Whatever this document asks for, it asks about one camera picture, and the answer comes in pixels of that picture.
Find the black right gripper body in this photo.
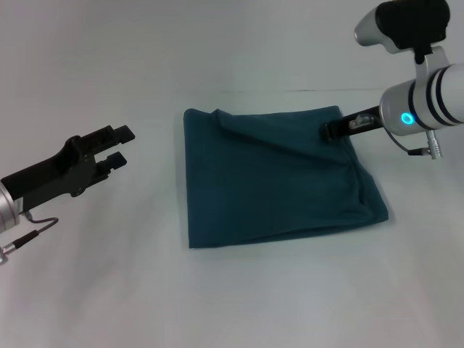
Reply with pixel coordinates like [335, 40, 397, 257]
[335, 104, 384, 139]

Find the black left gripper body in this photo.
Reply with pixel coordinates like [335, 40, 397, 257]
[0, 134, 112, 212]

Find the teal blue t-shirt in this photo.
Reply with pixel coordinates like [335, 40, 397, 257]
[182, 104, 392, 250]

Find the dark left arm cable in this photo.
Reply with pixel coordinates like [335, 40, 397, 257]
[0, 212, 61, 266]

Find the dark arm cable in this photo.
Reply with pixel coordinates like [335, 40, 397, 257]
[0, 212, 61, 266]
[384, 127, 446, 161]

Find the dark right arm cable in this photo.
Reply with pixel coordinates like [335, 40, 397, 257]
[384, 127, 446, 161]

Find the silver right camera bracket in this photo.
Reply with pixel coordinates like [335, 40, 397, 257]
[413, 43, 451, 83]

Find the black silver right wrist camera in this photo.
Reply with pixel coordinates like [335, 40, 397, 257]
[354, 0, 451, 56]

